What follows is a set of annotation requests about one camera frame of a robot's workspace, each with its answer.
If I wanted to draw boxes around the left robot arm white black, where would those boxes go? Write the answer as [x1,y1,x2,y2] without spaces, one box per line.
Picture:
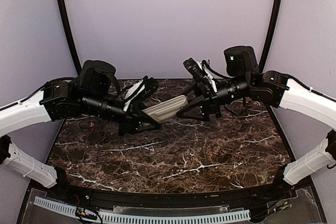
[1,60,161,201]

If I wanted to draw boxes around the black frame post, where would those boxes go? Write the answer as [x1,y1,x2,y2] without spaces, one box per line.
[57,0,82,74]
[259,0,281,72]

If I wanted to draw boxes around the right black frame post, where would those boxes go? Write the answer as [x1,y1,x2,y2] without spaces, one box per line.
[259,0,281,72]

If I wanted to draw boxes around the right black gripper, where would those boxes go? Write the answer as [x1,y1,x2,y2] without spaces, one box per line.
[174,73,252,121]

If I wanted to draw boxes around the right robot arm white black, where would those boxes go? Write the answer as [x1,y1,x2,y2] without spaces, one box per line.
[176,46,335,200]

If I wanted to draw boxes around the white slotted cable duct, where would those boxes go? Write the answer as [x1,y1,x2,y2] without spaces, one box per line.
[34,196,250,223]

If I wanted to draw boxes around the left black frame post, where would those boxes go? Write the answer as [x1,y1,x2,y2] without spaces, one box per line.
[57,0,82,74]

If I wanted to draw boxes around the grey remote control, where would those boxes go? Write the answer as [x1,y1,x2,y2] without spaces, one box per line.
[143,95,188,123]

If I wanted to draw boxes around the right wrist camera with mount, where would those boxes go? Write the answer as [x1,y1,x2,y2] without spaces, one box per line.
[183,58,217,94]

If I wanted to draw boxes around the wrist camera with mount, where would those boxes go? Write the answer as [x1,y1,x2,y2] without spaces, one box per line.
[183,58,217,94]
[123,76,154,112]

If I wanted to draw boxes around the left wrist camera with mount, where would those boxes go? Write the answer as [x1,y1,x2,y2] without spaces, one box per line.
[123,76,154,112]

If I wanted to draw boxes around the black front rail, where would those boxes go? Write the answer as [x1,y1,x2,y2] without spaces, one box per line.
[28,177,316,210]

